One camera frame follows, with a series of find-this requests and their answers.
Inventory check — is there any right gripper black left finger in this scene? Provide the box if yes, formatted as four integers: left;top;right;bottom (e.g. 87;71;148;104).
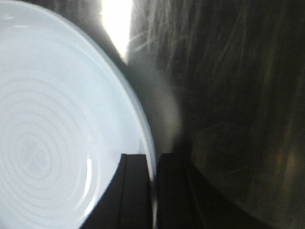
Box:
81;154;153;229

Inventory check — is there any light blue plate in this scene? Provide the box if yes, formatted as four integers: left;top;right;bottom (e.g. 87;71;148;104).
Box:
0;0;156;229

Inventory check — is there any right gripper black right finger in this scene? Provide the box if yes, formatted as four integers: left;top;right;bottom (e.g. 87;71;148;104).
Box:
157;154;268;229

